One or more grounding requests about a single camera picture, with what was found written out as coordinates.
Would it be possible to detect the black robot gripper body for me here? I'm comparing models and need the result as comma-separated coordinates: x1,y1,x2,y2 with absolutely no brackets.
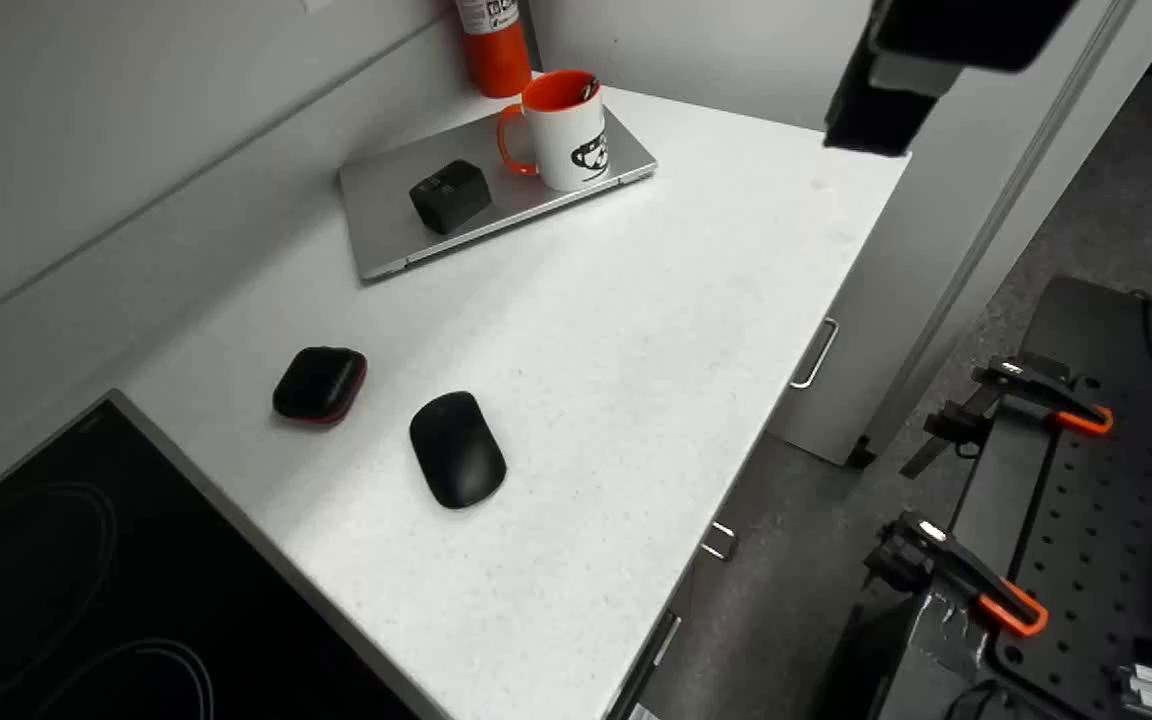
823,0,1075,155

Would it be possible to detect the upper orange black clamp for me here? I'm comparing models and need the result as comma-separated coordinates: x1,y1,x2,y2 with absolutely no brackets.
905,355,1118,476

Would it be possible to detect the orange black clamp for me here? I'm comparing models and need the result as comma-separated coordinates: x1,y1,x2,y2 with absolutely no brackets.
870,514,1049,641
905,355,1118,476

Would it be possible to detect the white mug orange interior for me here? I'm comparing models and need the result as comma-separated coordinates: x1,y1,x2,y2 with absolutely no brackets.
493,67,609,193

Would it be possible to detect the orange fire extinguisher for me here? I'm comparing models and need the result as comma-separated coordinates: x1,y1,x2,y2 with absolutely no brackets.
454,0,531,96

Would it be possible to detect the small black box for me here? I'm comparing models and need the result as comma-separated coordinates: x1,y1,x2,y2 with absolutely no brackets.
409,161,493,238

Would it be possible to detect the lower orange black clamp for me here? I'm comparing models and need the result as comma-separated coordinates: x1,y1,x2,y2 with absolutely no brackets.
870,514,1049,641

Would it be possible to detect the black perforated robot table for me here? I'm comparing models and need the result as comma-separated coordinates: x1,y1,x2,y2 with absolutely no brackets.
836,278,1152,720

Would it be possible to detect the silver closed laptop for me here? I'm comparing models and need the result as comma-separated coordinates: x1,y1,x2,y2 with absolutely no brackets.
337,117,655,285

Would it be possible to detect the black computer mouse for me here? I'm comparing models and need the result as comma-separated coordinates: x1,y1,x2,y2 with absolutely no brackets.
409,392,508,514

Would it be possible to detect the black earbud case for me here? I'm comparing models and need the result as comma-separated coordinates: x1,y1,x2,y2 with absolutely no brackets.
273,349,369,424

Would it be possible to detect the black induction cooktop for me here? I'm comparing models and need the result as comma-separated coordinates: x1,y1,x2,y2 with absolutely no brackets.
0,396,417,720

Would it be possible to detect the upper silver drawer handle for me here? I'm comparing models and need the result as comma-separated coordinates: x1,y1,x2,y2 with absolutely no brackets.
790,316,842,392

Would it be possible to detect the silver drawer handle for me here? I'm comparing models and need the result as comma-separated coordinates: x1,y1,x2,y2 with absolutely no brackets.
624,612,683,720
700,521,737,564
790,316,842,392

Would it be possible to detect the middle silver drawer handle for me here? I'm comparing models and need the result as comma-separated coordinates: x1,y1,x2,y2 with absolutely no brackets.
700,521,737,564

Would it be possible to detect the lower silver drawer handle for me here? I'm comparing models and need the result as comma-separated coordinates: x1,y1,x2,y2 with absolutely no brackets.
624,612,683,720

